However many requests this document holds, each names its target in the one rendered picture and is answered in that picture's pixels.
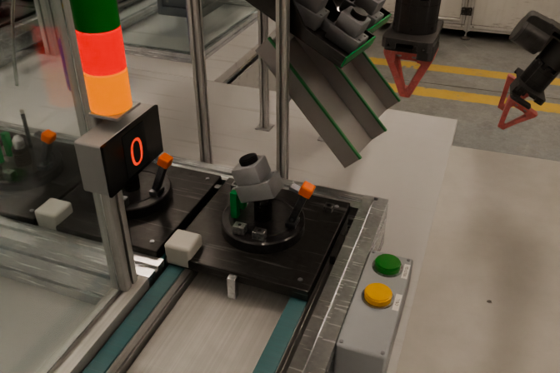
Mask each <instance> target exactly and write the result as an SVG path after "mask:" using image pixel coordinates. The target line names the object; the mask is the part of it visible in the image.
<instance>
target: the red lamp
mask: <svg viewBox="0 0 560 373"><path fill-rule="evenodd" d="M75 32H76V36H77V44H78V49H79V53H80V58H81V63H82V70H83V71H84V72H85V73H86V74H88V75H92V76H108V75H113V74H116V73H119V72H121V71H123V70H124V69H125V68H126V67H127V63H126V57H125V51H124V45H123V35H122V29H121V25H120V26H119V27H118V28H117V29H114V30H112V31H110V32H101V33H84V32H79V31H77V30H75Z"/></svg>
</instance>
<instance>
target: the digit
mask: <svg viewBox="0 0 560 373"><path fill-rule="evenodd" d="M122 144H123V149H124V154H125V159H126V164H127V174H128V180H129V179H130V178H131V177H132V176H133V175H134V174H135V173H136V172H138V171H139V170H140V169H141V168H142V167H143V166H144V165H145V164H146V163H148V162H149V157H148V146H147V139H146V133H145V127H144V121H142V122H140V123H139V124H138V125H137V126H135V127H134V128H133V129H132V130H131V131H130V132H128V133H127V134H126V135H124V136H123V137H122Z"/></svg>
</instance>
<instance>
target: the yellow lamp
mask: <svg viewBox="0 0 560 373"><path fill-rule="evenodd" d="M83 75H84V79H85V84H86V89H87V96H88V101H89V106H90V110H91V111H92V112H94V113H96V114H98V115H105V116H108V115H116V114H119V113H122V112H125V111H127V110H128V109H129V108H130V107H131V106H132V105H133V102H132V96H131V90H130V85H129V79H128V68H127V67H126V68H125V69H124V70H123V71H121V72H119V73H116V74H113V75H108V76H92V75H88V74H86V73H85V72H84V73H83Z"/></svg>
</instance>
